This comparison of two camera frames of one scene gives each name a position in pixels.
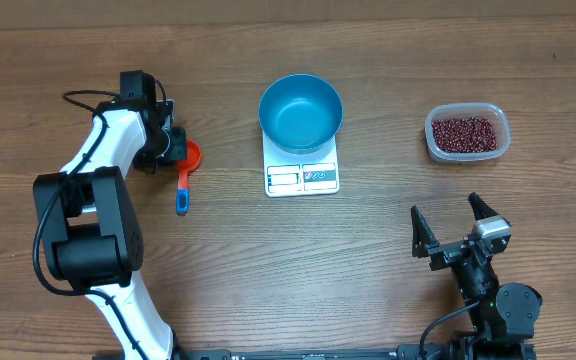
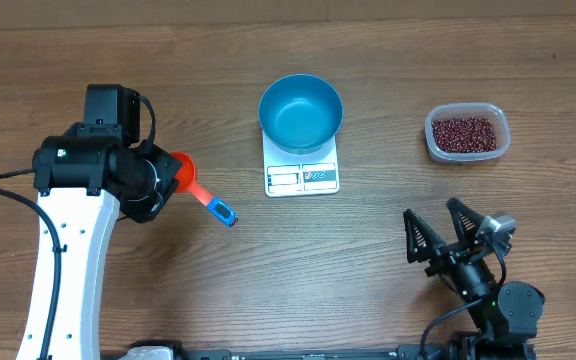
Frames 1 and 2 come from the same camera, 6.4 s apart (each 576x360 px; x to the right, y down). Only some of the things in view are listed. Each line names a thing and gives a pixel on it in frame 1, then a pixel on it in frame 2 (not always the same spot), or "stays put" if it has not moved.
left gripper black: [180, 138] → [170, 169]
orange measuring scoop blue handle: [186, 167] → [186, 184]
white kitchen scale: [300, 174] stays put
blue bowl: [300, 114] stays put
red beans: [465, 134] stays put
